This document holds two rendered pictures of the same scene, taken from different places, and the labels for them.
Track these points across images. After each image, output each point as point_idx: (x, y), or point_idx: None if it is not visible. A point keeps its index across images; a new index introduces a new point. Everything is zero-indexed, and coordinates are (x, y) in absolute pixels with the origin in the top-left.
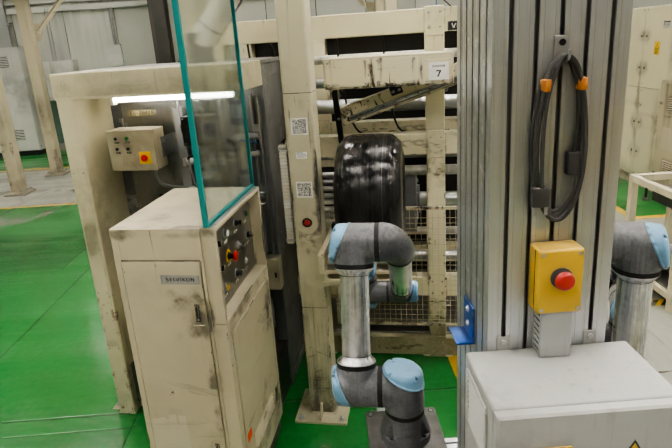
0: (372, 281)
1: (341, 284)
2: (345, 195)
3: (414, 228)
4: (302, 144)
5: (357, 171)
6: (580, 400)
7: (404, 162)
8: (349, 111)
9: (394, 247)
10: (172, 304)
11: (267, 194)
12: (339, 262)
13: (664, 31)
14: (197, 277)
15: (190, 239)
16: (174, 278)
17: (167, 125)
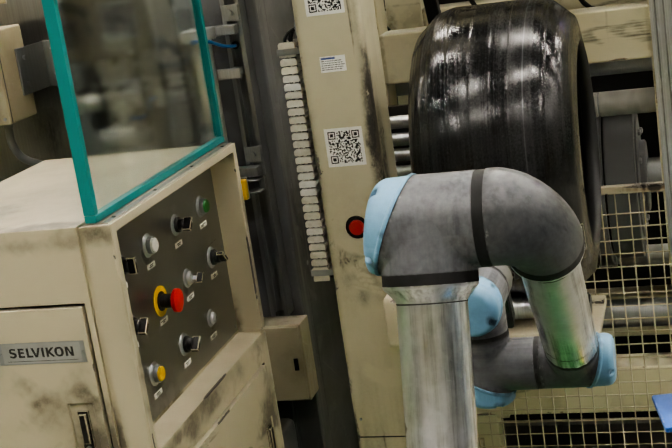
0: (497, 337)
1: (399, 326)
2: (436, 147)
3: (630, 239)
4: (333, 37)
5: (463, 87)
6: None
7: (589, 71)
8: None
9: (524, 224)
10: (28, 413)
11: (266, 171)
12: (390, 270)
13: None
14: (80, 345)
15: (59, 253)
16: (29, 350)
17: (32, 25)
